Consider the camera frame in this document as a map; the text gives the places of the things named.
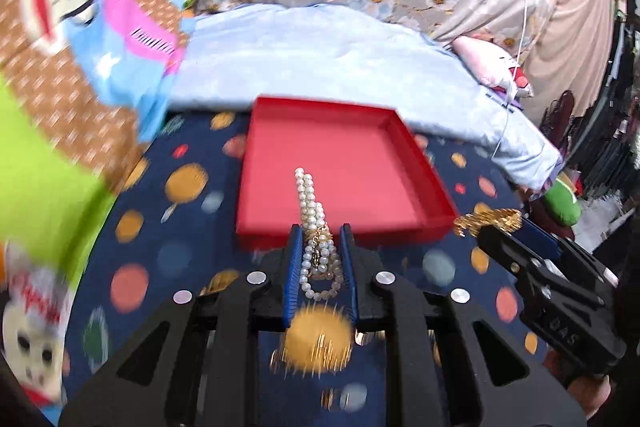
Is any gold chain bangle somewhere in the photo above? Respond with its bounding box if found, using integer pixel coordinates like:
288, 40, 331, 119
454, 208, 523, 237

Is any white pearl necklace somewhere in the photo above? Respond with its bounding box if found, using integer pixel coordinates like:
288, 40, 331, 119
293, 166, 346, 301

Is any person's right hand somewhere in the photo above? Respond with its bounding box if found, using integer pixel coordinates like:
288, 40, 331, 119
544, 349, 612, 419

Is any green plush toy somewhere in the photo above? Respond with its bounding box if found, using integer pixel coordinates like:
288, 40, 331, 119
542, 179, 582, 227

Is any dark wooden chair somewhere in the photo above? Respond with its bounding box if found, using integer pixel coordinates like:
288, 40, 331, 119
539, 90, 575, 150

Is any navy planet print bedsheet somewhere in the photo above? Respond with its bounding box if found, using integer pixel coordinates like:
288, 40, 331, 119
64, 113, 546, 426

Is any pink cartoon plush pillow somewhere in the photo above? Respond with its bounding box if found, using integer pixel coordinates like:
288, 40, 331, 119
451, 36, 535, 102

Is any red cardboard box tray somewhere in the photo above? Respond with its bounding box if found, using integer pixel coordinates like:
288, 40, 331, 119
236, 96, 458, 251

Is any beige curtain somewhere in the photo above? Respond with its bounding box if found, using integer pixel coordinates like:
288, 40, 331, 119
523, 0, 614, 126

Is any light blue pillow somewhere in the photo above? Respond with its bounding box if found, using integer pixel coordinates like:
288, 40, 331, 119
168, 4, 563, 191

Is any colourful monkey cartoon blanket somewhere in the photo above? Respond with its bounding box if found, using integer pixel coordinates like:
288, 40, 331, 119
1, 0, 195, 426

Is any white charging cable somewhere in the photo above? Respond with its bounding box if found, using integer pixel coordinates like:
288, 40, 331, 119
489, 0, 534, 160

